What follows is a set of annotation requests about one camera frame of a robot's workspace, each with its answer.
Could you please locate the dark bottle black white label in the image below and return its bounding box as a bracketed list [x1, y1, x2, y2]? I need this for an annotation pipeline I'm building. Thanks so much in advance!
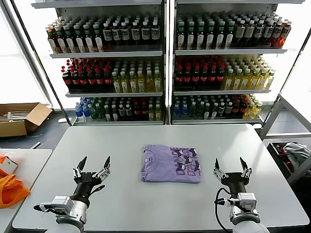
[150, 20, 160, 46]
[272, 20, 283, 48]
[263, 20, 275, 47]
[131, 21, 141, 46]
[140, 21, 151, 46]
[111, 22, 121, 47]
[120, 21, 130, 46]
[254, 20, 265, 47]
[102, 22, 113, 47]

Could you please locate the red garment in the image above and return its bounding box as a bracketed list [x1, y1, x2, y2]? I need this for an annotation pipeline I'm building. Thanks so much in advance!
[276, 144, 296, 170]

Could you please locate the dark storage bin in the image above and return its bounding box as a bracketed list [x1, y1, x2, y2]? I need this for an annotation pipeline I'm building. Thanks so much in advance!
[267, 142, 311, 180]

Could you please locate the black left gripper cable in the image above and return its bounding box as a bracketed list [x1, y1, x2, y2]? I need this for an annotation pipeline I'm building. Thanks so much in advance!
[89, 184, 105, 195]

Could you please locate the grey window mullion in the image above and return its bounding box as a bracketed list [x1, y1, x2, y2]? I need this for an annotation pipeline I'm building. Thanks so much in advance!
[0, 0, 54, 109]

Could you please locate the dark bottle green neck label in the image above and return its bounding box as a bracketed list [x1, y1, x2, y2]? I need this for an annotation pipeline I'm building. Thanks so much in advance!
[92, 23, 104, 52]
[176, 21, 186, 49]
[63, 25, 75, 53]
[206, 20, 216, 49]
[83, 23, 95, 52]
[73, 24, 85, 53]
[186, 21, 196, 49]
[195, 21, 206, 49]
[225, 20, 235, 48]
[215, 20, 225, 49]

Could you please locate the grey metal rack frame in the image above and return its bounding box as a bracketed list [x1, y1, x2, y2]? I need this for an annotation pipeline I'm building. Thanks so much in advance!
[259, 93, 311, 186]

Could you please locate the white packing material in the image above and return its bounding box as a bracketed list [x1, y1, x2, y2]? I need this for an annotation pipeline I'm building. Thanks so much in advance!
[0, 106, 34, 122]

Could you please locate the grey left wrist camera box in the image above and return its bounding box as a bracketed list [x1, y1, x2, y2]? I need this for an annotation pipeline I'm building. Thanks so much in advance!
[51, 195, 74, 214]

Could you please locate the purple t-shirt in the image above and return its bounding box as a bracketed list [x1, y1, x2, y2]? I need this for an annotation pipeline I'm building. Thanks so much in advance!
[139, 144, 203, 184]

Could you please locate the cola bottle red cap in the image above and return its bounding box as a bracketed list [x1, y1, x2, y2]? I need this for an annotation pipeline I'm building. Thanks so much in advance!
[61, 67, 72, 90]
[104, 67, 113, 90]
[200, 65, 209, 88]
[183, 65, 193, 88]
[86, 67, 97, 90]
[78, 67, 88, 90]
[239, 97, 247, 119]
[133, 101, 141, 121]
[208, 64, 218, 88]
[140, 101, 149, 121]
[232, 97, 240, 119]
[216, 64, 225, 88]
[95, 67, 105, 90]
[69, 67, 80, 90]
[191, 65, 201, 88]
[174, 65, 185, 88]

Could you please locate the orange cloth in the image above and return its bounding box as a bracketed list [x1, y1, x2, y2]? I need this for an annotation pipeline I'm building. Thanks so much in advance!
[0, 169, 31, 210]

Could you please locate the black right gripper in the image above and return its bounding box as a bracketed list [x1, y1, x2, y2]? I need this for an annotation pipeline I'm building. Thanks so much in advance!
[213, 156, 253, 196]

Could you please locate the small white carton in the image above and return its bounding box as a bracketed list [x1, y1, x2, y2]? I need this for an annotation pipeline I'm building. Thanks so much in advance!
[0, 155, 18, 174]

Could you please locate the dark bottle beige label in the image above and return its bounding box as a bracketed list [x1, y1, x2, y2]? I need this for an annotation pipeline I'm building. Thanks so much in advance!
[234, 19, 246, 47]
[244, 19, 256, 47]

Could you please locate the dark metal pole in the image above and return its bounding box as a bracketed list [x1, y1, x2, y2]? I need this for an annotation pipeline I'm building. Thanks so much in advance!
[9, 0, 72, 126]
[278, 31, 311, 95]

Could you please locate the dark bottle tall white label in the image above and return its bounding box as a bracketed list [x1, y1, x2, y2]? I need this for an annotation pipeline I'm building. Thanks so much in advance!
[54, 25, 66, 53]

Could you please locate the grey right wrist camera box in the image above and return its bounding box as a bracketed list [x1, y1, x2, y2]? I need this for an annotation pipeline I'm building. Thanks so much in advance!
[237, 192, 257, 211]

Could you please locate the open cardboard box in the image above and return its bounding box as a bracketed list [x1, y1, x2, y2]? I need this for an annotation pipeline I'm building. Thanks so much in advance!
[0, 102, 53, 138]

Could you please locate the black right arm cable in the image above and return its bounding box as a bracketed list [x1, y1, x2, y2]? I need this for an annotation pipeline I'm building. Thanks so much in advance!
[213, 187, 234, 230]

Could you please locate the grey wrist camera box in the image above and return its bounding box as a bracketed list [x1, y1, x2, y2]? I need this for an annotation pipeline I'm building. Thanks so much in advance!
[51, 195, 74, 214]
[237, 192, 257, 211]

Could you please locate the yellow drink bottle white label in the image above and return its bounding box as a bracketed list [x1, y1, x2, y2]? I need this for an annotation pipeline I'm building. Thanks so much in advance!
[154, 69, 162, 93]
[223, 68, 235, 91]
[120, 71, 129, 93]
[112, 71, 121, 93]
[137, 70, 146, 93]
[232, 68, 243, 91]
[244, 101, 255, 119]
[265, 69, 276, 90]
[252, 101, 263, 119]
[249, 68, 260, 91]
[145, 70, 155, 93]
[257, 68, 268, 90]
[128, 71, 138, 93]
[240, 68, 252, 91]

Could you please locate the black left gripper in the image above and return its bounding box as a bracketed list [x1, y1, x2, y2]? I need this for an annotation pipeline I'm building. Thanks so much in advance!
[72, 156, 111, 201]

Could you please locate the black left camera cable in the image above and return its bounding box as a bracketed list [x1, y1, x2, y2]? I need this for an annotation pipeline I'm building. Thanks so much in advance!
[33, 203, 55, 214]

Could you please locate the grey metal drinks shelf unit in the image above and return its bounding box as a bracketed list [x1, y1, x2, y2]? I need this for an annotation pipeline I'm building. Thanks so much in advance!
[170, 0, 307, 126]
[30, 0, 169, 127]

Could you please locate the grey white garment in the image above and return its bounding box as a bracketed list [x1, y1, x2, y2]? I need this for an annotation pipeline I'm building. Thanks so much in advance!
[283, 142, 311, 170]

